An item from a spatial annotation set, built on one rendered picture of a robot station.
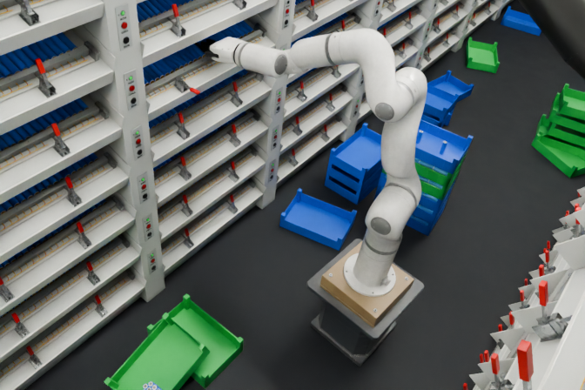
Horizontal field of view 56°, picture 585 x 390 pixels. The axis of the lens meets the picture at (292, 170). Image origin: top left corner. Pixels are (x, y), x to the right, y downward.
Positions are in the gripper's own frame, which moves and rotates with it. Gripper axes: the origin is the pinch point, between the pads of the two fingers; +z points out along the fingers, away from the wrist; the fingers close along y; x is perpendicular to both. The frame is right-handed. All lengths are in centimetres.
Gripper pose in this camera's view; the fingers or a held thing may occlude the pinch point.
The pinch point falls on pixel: (208, 45)
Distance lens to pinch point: 192.5
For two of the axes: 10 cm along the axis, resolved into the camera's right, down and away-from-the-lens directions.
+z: -7.8, -3.1, 5.5
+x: 0.8, 8.2, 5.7
